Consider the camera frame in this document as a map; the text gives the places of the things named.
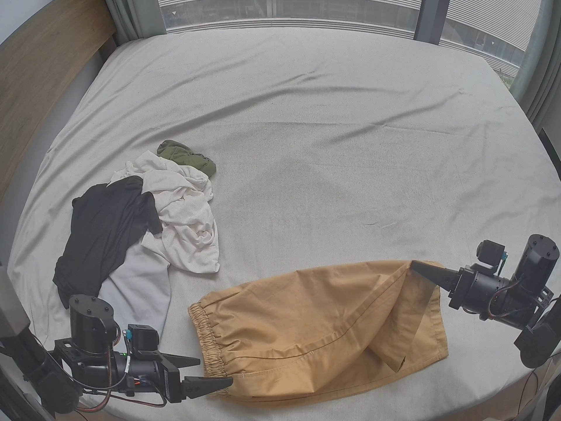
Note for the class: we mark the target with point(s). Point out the tan shorts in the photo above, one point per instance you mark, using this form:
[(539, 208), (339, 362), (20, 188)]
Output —
[(307, 322)]

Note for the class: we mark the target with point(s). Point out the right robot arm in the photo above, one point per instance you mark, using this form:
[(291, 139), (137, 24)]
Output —
[(537, 257)]

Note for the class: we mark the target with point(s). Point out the bed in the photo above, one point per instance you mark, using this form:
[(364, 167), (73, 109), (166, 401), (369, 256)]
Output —
[(350, 169)]

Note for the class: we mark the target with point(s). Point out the pale grey garment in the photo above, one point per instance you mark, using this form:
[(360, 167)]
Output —
[(140, 287)]

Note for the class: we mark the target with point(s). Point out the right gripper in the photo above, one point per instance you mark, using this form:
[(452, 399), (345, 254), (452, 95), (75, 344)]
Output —
[(477, 290)]

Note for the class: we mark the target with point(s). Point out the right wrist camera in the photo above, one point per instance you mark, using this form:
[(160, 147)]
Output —
[(491, 252)]

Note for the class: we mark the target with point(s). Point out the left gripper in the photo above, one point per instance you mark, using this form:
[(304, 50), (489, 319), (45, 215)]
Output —
[(147, 371)]

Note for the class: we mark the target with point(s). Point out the green garment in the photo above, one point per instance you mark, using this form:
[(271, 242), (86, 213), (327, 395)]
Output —
[(188, 156)]

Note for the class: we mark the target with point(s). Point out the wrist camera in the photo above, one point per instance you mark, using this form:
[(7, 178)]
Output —
[(491, 252), (144, 338)]

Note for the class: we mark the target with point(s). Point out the white garment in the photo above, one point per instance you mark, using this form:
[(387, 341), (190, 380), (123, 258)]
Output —
[(188, 226)]

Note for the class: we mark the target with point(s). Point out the black T-shirt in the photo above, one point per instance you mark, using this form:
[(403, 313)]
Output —
[(105, 230)]

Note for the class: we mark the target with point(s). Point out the grey-green curtain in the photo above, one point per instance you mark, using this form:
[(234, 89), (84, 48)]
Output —
[(127, 7), (541, 59)]

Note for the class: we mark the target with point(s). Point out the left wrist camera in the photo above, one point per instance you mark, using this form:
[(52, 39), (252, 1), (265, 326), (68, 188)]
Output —
[(144, 338)]

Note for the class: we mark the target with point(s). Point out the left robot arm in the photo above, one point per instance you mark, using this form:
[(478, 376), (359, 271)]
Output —
[(90, 322)]

